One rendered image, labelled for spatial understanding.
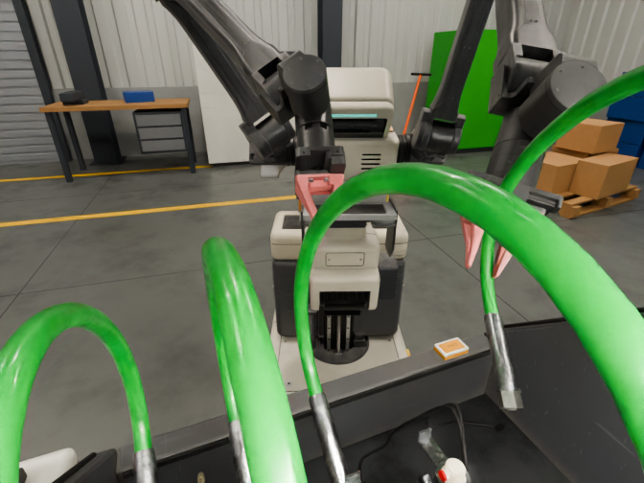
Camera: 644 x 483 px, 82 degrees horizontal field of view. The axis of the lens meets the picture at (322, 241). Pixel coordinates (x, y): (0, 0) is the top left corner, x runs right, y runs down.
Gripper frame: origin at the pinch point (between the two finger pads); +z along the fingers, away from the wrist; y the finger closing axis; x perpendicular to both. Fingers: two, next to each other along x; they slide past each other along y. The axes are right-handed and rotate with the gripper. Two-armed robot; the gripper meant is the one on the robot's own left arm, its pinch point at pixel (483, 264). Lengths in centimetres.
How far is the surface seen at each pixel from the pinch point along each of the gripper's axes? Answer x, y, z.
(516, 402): -1.5, 6.2, 12.5
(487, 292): 1.0, 1.4, 2.6
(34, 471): 3, -40, 41
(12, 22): 283, -566, -192
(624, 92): -21.2, 0.2, -6.6
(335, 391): 18.9, -11.0, 21.1
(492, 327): 0.3, 2.7, 6.2
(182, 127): 342, -317, -151
